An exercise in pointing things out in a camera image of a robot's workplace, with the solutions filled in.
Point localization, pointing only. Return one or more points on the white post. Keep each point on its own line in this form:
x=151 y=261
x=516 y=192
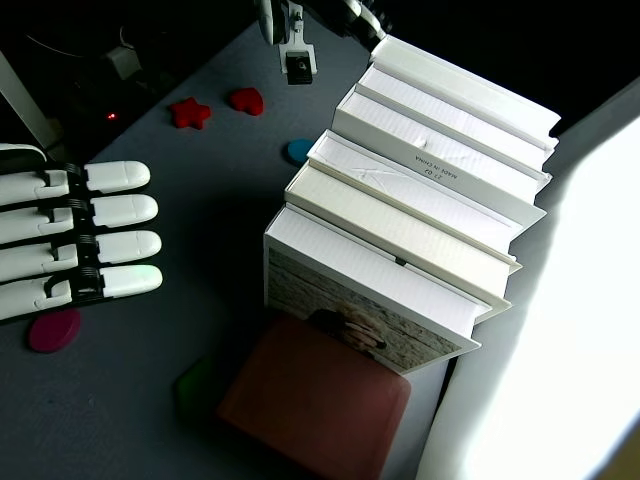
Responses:
x=25 y=100

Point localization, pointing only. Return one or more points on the magenta oval block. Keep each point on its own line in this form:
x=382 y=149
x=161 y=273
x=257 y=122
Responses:
x=54 y=331

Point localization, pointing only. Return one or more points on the reddish brown box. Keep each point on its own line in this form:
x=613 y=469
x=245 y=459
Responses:
x=310 y=410

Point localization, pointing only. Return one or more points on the white power adapter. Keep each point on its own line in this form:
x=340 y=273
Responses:
x=121 y=61

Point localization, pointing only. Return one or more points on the blue round block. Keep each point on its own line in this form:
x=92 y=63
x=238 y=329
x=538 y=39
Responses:
x=299 y=152

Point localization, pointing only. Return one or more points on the black device with red light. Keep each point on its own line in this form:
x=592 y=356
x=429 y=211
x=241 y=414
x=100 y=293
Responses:
x=112 y=116

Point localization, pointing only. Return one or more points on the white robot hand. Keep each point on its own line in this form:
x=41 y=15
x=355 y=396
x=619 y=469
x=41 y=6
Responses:
x=367 y=22
x=120 y=210

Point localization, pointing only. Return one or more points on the cream-edged hardcover book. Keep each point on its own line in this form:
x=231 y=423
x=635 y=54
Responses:
x=390 y=235

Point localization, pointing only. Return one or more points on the green block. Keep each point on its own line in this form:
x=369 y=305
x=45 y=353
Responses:
x=192 y=385

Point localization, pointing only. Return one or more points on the white book rack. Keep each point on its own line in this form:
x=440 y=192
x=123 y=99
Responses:
x=575 y=300

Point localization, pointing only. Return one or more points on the white book with photo cover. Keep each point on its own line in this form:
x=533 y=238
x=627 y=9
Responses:
x=360 y=280

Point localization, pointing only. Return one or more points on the grey-white book with small photo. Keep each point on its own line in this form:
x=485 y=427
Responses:
x=425 y=200

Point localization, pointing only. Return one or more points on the grey table cloth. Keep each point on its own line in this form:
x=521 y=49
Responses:
x=150 y=425

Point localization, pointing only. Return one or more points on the red heart block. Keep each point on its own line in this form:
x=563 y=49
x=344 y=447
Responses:
x=247 y=100

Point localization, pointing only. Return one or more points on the red star block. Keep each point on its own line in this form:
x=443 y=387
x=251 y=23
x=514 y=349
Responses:
x=190 y=114

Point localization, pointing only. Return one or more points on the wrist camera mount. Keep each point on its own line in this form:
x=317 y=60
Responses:
x=298 y=55

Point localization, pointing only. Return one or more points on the plain white hardcover book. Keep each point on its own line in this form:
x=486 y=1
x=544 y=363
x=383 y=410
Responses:
x=475 y=85

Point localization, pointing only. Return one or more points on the white book, Made in China print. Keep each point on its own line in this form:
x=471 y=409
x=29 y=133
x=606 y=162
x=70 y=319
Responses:
x=450 y=150

